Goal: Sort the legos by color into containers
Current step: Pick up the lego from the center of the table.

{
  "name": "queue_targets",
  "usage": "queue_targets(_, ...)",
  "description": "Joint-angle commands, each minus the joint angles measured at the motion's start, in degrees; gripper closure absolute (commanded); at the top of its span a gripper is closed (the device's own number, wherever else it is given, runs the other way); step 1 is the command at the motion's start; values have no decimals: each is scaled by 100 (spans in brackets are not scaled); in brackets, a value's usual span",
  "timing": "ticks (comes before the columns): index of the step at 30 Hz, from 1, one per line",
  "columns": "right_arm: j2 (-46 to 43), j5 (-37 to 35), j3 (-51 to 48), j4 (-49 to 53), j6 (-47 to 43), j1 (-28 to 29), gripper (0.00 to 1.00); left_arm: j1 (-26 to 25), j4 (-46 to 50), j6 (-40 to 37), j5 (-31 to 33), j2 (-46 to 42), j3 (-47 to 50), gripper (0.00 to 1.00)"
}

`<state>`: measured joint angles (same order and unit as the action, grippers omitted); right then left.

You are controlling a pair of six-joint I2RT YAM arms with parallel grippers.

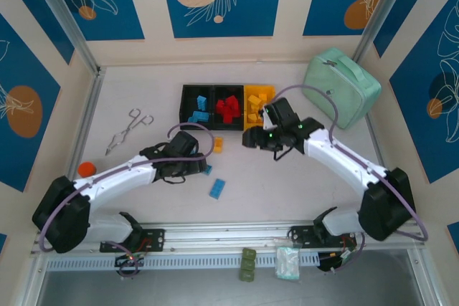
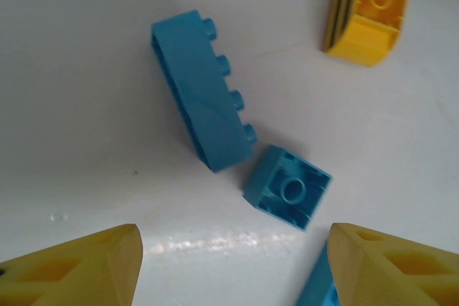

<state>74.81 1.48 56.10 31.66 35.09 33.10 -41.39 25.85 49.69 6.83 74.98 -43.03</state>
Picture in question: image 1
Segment yellow plastic bin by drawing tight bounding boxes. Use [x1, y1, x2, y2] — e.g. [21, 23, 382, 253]
[243, 85, 278, 133]

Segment metal tongs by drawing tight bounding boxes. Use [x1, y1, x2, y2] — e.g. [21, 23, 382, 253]
[105, 107, 154, 157]

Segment black plastic bin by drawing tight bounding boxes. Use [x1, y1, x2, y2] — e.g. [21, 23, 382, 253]
[213, 84, 246, 131]
[178, 84, 216, 131]

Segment mint green zip case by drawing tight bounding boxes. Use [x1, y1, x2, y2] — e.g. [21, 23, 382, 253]
[301, 47, 382, 130]

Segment orange lid plastic jar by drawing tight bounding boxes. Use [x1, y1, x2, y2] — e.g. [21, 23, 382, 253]
[77, 161, 97, 178]

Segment clear plastic bag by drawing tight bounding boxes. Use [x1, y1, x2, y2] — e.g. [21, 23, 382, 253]
[273, 237, 301, 281]

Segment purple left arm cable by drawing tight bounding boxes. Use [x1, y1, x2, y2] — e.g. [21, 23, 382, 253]
[38, 123, 215, 252]

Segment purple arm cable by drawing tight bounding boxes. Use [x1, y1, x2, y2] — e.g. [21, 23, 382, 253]
[270, 85, 430, 242]
[38, 123, 215, 252]

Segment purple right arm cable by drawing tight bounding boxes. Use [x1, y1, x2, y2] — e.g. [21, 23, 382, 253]
[270, 85, 430, 242]

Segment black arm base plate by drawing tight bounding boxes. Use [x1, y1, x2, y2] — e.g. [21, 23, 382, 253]
[289, 224, 356, 249]
[99, 228, 166, 254]

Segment aluminium front rail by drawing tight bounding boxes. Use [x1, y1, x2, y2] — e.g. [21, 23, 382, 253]
[34, 218, 426, 254]

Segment aluminium table side rail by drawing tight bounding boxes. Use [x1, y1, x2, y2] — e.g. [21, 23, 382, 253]
[57, 67, 105, 192]
[364, 115, 395, 178]

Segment slotted grey cable duct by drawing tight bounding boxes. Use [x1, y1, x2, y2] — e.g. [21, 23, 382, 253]
[44, 251, 320, 272]

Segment small controller board with wires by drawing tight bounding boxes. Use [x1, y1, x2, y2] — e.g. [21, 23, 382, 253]
[318, 250, 359, 275]
[114, 251, 145, 280]

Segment aluminium frame post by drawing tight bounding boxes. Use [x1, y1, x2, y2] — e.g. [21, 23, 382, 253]
[352, 0, 417, 67]
[25, 0, 103, 76]

